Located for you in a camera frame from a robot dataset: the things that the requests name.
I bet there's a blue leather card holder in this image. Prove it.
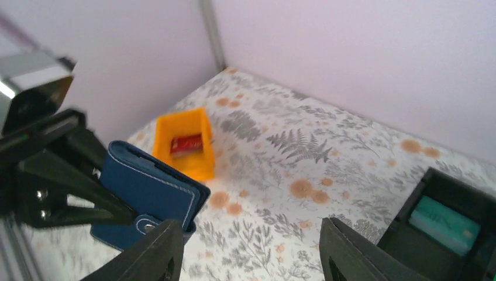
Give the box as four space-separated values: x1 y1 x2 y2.
90 140 211 251

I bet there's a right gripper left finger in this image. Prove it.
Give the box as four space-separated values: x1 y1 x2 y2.
83 220 184 281

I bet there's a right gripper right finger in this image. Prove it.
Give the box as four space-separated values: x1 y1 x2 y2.
319 217 427 281

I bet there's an orange bin left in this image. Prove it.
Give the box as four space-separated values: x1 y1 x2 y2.
151 108 215 182

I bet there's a floral table mat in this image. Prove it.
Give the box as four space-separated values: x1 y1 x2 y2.
23 67 496 281

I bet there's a teal card stack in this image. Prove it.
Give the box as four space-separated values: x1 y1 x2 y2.
408 196 481 256

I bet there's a black bin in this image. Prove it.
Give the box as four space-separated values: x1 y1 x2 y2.
377 167 495 280

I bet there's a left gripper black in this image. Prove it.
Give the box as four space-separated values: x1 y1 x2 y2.
1 109 134 228

